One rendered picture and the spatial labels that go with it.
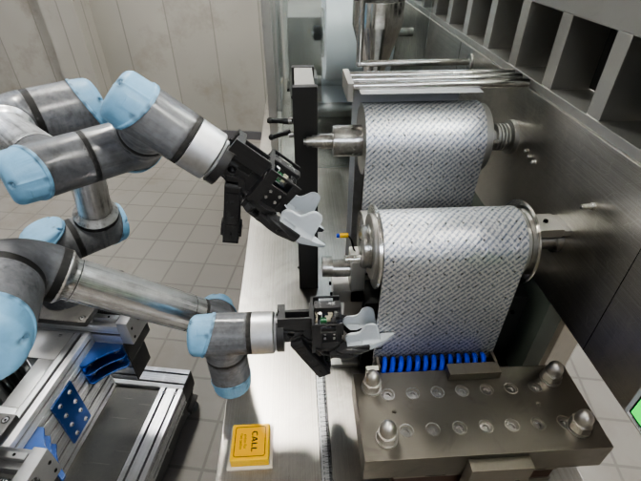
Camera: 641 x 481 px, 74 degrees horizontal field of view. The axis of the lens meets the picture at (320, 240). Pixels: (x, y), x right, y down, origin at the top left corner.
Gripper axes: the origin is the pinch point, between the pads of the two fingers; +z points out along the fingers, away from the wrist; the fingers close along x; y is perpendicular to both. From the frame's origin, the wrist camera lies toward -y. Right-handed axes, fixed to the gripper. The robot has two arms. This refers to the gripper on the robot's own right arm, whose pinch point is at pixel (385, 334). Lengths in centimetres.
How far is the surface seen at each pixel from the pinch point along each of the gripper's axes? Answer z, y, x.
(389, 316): 0.1, 5.1, -0.3
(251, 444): -25.6, -16.5, -10.5
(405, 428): 1.2, -6.3, -14.8
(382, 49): 9, 33, 73
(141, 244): -120, -109, 176
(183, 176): -111, -109, 270
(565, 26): 31, 47, 25
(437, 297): 7.9, 9.4, -0.3
